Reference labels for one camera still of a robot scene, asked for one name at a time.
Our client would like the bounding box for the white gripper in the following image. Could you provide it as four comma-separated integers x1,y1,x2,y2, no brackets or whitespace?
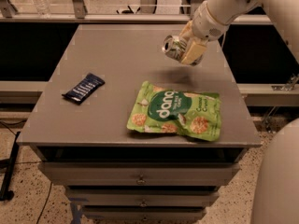
178,1,229,65

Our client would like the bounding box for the green 7up soda can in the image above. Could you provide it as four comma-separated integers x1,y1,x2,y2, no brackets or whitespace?
162,35,204,67

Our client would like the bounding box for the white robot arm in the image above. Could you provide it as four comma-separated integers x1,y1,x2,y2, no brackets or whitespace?
179,0,299,224

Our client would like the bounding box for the green Dang rice chips bag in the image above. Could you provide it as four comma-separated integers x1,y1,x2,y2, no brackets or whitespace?
127,81,221,142

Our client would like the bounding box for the dark blue snack bar wrapper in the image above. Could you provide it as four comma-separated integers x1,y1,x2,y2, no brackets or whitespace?
63,73,105,105

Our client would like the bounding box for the grey drawer cabinet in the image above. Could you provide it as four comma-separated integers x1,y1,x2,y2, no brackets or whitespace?
18,24,260,222

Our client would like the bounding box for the top grey drawer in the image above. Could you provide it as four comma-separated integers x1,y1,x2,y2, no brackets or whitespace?
38,162,239,186

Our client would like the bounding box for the grey drawer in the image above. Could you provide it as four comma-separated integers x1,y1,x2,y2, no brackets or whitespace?
66,187,219,207
38,162,239,186
82,206,206,221

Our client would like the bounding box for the middle grey drawer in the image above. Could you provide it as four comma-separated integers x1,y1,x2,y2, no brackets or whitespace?
66,187,219,207

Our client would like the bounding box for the bottom grey drawer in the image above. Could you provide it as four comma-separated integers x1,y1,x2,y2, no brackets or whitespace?
82,206,206,221

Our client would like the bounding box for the black floor stand leg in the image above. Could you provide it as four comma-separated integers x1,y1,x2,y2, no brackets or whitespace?
0,132,20,202

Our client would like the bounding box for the black floor cable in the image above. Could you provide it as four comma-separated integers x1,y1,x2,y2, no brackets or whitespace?
0,119,54,224

